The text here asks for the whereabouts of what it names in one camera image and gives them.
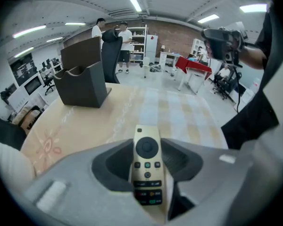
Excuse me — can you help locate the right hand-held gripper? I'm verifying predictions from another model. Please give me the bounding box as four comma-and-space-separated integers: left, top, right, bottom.
201, 28, 248, 63

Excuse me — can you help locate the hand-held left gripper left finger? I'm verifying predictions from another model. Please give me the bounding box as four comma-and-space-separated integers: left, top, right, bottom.
23, 139, 161, 226

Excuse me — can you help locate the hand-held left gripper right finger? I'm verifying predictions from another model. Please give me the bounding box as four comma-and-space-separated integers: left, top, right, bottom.
161, 138, 253, 226

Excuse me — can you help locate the dark organiser box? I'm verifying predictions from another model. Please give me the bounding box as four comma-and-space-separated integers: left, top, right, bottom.
53, 36, 112, 109

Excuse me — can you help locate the person's right forearm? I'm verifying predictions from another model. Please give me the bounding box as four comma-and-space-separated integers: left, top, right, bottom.
240, 45, 272, 70

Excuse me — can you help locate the person's right hand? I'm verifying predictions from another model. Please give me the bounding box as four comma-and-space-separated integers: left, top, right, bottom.
205, 41, 215, 60

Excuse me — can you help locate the white cabinet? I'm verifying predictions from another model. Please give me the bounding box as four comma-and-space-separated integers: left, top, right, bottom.
192, 38, 209, 56

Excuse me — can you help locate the red tablecloth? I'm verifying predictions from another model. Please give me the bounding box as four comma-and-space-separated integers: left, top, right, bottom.
175, 56, 213, 80

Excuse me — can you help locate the white drawer desk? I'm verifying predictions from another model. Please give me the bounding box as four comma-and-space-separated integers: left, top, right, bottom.
159, 51, 181, 68

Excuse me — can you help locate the black swivel chair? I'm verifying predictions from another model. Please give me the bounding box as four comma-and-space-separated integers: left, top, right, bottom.
212, 67, 238, 101
42, 74, 57, 96

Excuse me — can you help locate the white refrigerator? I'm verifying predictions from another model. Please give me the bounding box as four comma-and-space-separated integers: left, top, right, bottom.
145, 34, 158, 63

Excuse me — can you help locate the white vase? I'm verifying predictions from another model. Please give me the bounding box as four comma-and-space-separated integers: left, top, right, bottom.
0, 139, 36, 194

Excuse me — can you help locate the white open shelf unit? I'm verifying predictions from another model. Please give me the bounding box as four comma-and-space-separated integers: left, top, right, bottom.
127, 24, 149, 64

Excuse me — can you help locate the person's black shirt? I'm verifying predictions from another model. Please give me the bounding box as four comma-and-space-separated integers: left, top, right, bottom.
220, 5, 281, 150

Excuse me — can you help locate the black office chair with headrest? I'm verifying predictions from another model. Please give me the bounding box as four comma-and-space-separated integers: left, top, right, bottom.
101, 28, 124, 84

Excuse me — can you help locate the black television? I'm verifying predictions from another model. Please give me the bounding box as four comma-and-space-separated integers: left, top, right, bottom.
24, 75, 43, 96

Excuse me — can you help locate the white table frame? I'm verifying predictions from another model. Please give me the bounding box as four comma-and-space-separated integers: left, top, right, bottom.
177, 66, 212, 96

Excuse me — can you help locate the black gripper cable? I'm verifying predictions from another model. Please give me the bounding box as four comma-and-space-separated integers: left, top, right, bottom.
232, 60, 241, 114

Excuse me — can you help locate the black wall display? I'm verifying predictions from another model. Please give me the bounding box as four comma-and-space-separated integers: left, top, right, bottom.
9, 53, 40, 87

